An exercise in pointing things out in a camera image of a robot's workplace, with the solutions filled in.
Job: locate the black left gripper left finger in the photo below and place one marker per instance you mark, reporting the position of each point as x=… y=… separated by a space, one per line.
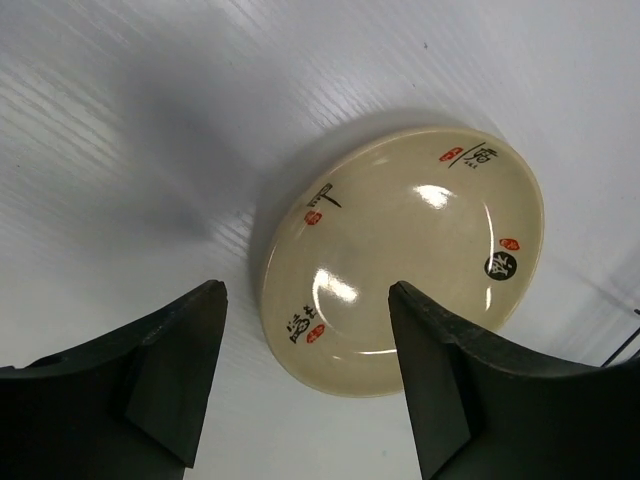
x=129 y=404

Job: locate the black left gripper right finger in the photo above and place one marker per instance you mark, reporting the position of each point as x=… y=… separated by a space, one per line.
x=483 y=407

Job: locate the beige floral plate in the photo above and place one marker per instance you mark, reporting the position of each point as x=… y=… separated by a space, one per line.
x=456 y=212

